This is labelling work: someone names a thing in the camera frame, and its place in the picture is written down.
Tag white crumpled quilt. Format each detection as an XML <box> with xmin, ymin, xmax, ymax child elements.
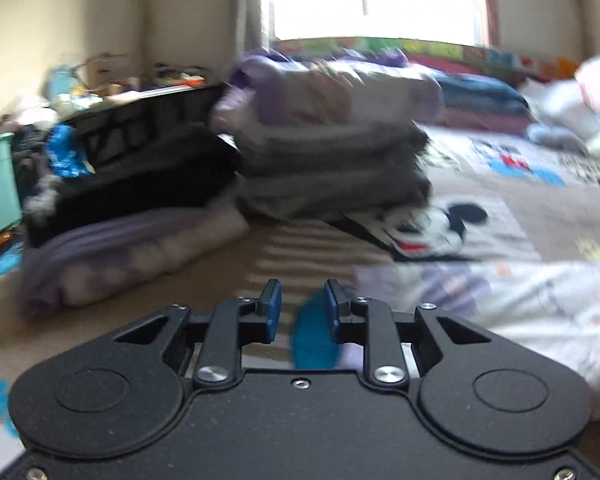
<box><xmin>519</xmin><ymin>77</ymin><xmax>600</xmax><ymax>162</ymax></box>

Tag black folded garment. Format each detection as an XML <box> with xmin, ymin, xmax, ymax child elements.
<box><xmin>24</xmin><ymin>129</ymin><xmax>244</xmax><ymax>249</ymax></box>

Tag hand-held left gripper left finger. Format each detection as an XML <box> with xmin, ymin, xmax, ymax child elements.
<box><xmin>112</xmin><ymin>279</ymin><xmax>283</xmax><ymax>391</ymax></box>

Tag white curtain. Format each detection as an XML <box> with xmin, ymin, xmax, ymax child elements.
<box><xmin>230</xmin><ymin>0</ymin><xmax>277</xmax><ymax>57</ymax></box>

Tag blue plastic bag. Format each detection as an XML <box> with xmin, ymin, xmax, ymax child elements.
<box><xmin>46</xmin><ymin>124</ymin><xmax>97</xmax><ymax>179</ymax></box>

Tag light blue plush toy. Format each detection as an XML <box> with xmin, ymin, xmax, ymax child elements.
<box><xmin>526</xmin><ymin>122</ymin><xmax>589</xmax><ymax>152</ymax></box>

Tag white floral garment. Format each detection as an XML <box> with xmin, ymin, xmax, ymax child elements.
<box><xmin>340</xmin><ymin>259</ymin><xmax>600</xmax><ymax>421</ymax></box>

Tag cardboard box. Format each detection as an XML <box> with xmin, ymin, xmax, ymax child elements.
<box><xmin>82</xmin><ymin>55</ymin><xmax>131</xmax><ymax>92</ymax></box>

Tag black desk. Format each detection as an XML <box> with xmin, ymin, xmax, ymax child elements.
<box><xmin>59</xmin><ymin>82</ymin><xmax>231</xmax><ymax>171</ymax></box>

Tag grey folded garment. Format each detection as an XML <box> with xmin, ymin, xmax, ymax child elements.
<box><xmin>236</xmin><ymin>166</ymin><xmax>434</xmax><ymax>222</ymax></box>
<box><xmin>234</xmin><ymin>119</ymin><xmax>429</xmax><ymax>177</ymax></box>

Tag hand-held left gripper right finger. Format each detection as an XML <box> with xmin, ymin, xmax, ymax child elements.
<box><xmin>324</xmin><ymin>280</ymin><xmax>491</xmax><ymax>391</ymax></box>

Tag purple fleece garment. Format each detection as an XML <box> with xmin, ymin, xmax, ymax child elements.
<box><xmin>229</xmin><ymin>50</ymin><xmax>306</xmax><ymax>93</ymax></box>

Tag cartoon mouse printed blanket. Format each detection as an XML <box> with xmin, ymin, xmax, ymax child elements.
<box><xmin>0</xmin><ymin>125</ymin><xmax>600</xmax><ymax>466</ymax></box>

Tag lilac floral folded garment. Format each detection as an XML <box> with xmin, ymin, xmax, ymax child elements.
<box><xmin>211</xmin><ymin>57</ymin><xmax>446</xmax><ymax>132</ymax></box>

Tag colourful foam play mat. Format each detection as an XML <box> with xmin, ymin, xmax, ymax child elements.
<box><xmin>275</xmin><ymin>36</ymin><xmax>581</xmax><ymax>80</ymax></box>

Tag pink floral quilt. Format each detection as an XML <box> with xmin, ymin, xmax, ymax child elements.
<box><xmin>442</xmin><ymin>109</ymin><xmax>537</xmax><ymax>137</ymax></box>

